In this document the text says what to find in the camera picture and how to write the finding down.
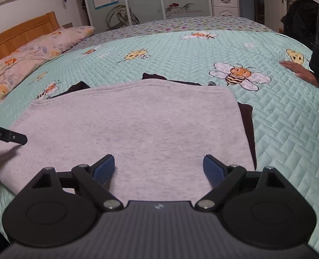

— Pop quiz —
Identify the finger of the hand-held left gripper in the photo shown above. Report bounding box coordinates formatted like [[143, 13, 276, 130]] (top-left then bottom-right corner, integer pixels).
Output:
[[8, 130, 28, 145]]

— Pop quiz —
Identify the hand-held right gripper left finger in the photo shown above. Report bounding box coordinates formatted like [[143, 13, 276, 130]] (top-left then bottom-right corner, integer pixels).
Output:
[[31, 154, 123, 212]]

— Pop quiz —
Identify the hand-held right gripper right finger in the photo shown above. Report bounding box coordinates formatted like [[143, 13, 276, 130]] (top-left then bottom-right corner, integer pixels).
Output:
[[195, 154, 286, 212]]

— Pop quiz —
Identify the grey and brown sweatshirt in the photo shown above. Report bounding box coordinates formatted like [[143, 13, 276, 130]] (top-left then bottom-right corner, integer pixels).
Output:
[[0, 72, 258, 195]]

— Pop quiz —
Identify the pile of black clothes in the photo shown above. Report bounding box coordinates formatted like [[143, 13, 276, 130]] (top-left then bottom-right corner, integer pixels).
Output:
[[281, 0, 319, 52]]

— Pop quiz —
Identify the bee print quilted bedspread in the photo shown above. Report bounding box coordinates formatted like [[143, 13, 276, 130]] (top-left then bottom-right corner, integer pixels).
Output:
[[0, 30, 319, 251]]

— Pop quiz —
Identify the pink floral pillow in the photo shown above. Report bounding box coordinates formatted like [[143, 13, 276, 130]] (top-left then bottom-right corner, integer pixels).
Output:
[[0, 25, 95, 114]]

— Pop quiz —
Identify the wooden headboard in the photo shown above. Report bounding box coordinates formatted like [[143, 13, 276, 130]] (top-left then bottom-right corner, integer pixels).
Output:
[[0, 11, 61, 68]]

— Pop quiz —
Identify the white drawer cabinet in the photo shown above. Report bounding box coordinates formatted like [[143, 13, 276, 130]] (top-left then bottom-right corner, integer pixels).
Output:
[[211, 0, 240, 17]]

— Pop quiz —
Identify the sliding door wardrobe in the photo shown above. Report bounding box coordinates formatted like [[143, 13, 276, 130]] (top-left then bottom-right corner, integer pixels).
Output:
[[80, 0, 213, 33]]

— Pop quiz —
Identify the white door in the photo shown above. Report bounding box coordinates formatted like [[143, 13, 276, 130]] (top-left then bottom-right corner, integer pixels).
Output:
[[260, 0, 288, 33]]

